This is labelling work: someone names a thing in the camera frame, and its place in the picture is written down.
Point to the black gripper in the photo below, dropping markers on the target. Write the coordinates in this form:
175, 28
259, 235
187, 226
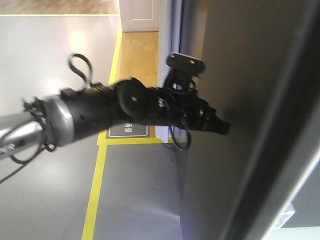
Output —
183, 108

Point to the fridge door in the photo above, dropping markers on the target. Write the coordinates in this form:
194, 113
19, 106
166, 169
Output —
262, 76

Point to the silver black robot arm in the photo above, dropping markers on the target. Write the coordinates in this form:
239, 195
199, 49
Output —
73, 115

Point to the floor sign label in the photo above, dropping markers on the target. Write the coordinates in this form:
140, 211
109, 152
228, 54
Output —
128, 130

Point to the yellow floor tape line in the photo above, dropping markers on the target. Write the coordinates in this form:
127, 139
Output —
134, 194

